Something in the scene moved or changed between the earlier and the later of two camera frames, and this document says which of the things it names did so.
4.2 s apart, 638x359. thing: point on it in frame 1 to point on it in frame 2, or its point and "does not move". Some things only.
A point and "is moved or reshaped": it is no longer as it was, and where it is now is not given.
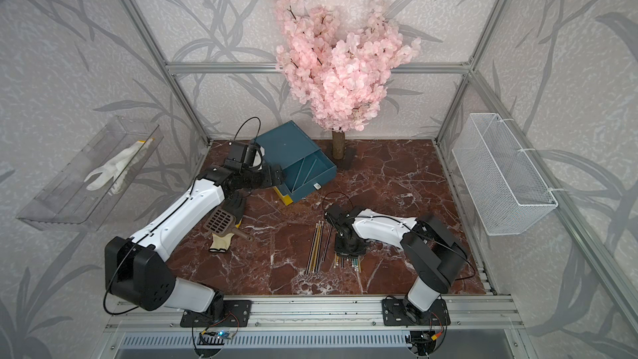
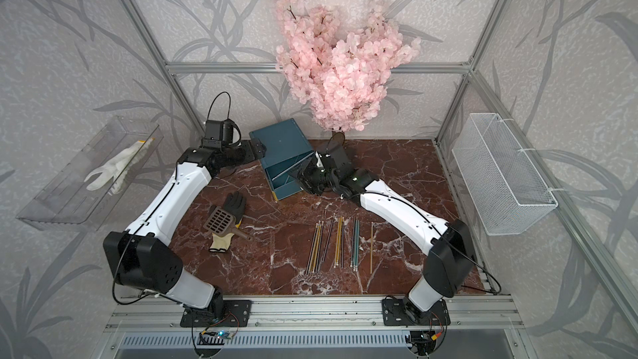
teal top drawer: (308, 174) is moved or reshaped
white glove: (116, 170) does not move
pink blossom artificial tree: (341, 77) does not move
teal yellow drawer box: (306, 168) does not move
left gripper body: (256, 179) to (238, 154)
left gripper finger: (277, 174) to (258, 148)
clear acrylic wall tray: (84, 193) does not move
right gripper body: (342, 248) to (316, 179)
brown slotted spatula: (222, 223) does not move
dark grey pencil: (331, 231) does not move
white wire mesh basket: (506, 190) does not move
